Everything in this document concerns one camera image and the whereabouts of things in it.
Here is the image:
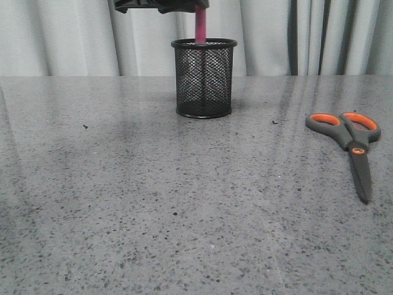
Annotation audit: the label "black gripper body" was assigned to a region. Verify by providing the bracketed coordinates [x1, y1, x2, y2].
[114, 0, 209, 14]

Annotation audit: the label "pink marker pen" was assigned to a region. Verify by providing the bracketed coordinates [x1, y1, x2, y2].
[195, 6, 206, 45]

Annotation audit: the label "grey orange scissors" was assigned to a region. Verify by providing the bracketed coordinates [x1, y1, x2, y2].
[305, 112, 381, 204]

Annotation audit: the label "black mesh pen holder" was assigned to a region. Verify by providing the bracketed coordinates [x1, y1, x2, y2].
[171, 38, 238, 119]

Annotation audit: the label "grey curtain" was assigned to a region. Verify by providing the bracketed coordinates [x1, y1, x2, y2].
[1, 1, 392, 76]

